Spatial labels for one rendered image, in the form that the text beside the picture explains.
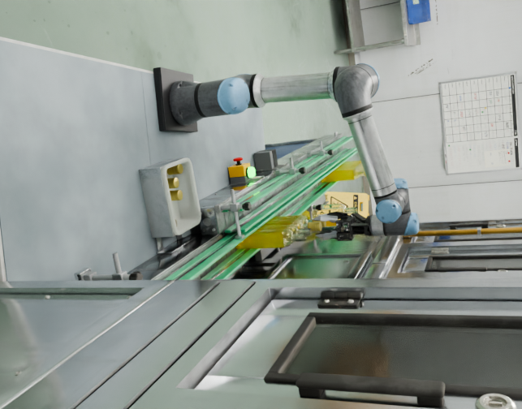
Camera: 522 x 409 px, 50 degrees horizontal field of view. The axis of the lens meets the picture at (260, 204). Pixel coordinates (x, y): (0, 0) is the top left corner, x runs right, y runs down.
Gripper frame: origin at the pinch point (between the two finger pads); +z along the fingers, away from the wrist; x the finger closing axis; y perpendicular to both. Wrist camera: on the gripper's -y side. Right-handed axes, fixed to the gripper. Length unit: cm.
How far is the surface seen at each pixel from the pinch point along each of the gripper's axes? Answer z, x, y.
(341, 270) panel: -9.9, 12.7, 11.5
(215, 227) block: 27.7, -8.5, 25.2
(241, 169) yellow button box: 33.7, -20.9, -15.4
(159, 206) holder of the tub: 35, -21, 44
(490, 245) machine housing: -57, 15, -19
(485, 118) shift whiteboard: -47, 33, -572
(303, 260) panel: 7.6, 12.8, -0.2
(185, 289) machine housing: -13, -23, 113
